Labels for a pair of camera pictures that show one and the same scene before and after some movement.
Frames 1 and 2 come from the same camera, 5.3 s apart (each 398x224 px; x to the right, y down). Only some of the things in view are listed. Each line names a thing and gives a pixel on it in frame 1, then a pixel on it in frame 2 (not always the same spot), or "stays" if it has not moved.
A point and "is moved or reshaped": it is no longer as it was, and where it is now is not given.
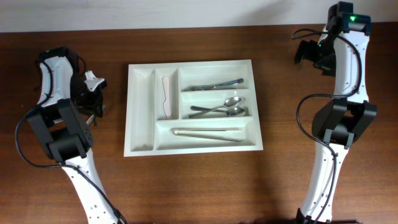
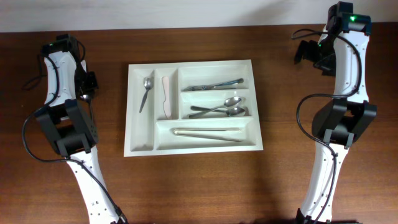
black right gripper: x=328 y=68 stays
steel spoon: x=231 y=112 stays
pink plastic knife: x=166 y=105 stays
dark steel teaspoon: x=92 y=117 is moved or reshaped
